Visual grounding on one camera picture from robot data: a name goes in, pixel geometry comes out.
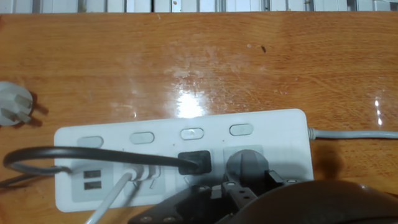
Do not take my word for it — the white power strip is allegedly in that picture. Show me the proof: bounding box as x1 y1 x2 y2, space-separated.
54 108 315 213

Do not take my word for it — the white hair dryer cord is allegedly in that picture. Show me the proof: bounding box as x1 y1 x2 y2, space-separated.
83 164 162 224

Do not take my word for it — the braided cord with white plug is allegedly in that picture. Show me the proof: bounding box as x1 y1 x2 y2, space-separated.
0 81 34 127

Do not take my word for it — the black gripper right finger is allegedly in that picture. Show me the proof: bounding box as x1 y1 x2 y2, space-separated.
214 180 398 224

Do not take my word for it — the white power strip cord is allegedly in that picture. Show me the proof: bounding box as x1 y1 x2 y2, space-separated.
225 126 398 187

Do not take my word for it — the black lamp cord with plug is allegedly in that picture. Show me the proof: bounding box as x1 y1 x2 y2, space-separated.
2 146 213 177

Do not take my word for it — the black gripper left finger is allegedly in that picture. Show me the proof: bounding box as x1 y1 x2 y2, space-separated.
127 169 297 224

